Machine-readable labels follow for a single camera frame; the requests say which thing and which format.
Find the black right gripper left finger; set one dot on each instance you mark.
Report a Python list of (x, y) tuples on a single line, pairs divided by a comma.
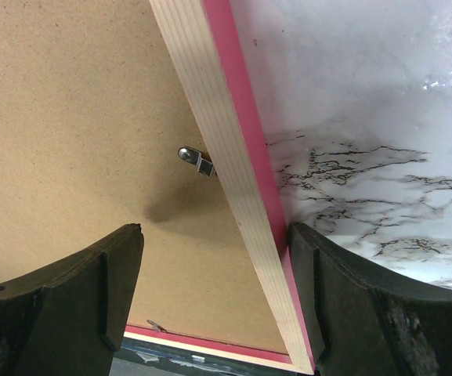
[(69, 317)]

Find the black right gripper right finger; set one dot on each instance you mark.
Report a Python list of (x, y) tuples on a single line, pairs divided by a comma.
[(364, 319)]

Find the brown cardboard backing board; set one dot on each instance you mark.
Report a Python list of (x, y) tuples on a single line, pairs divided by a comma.
[(92, 114)]

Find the pink wooden picture frame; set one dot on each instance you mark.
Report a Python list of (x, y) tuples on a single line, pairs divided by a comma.
[(203, 43)]

